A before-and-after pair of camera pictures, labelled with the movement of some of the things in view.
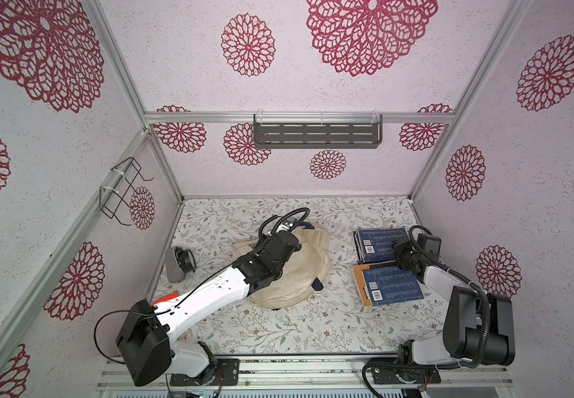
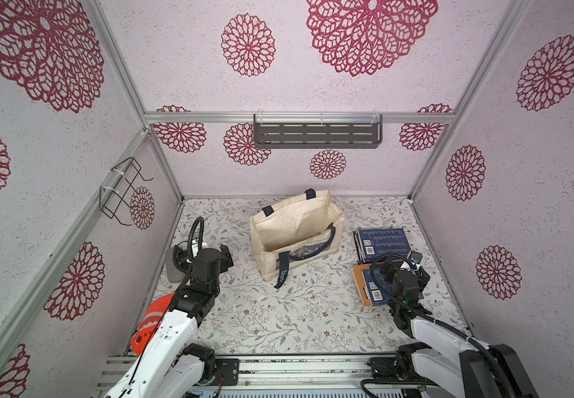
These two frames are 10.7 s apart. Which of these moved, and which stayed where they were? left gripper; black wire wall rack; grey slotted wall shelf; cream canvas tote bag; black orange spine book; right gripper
Moved: left gripper; right gripper; cream canvas tote bag
Stayed: black wire wall rack; black orange spine book; grey slotted wall shelf
